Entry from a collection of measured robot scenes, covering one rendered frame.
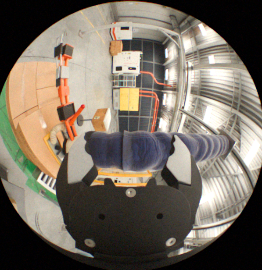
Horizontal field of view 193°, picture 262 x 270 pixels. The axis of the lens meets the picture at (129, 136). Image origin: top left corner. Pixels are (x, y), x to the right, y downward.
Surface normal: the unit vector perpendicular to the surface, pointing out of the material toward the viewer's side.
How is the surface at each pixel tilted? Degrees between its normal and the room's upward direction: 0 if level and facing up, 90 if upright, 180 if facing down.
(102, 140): 76
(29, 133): 7
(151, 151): 94
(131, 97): 90
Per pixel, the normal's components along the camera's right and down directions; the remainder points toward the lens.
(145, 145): -0.12, -0.29
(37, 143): 1.00, -0.07
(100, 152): 0.25, -0.11
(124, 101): 0.00, 0.53
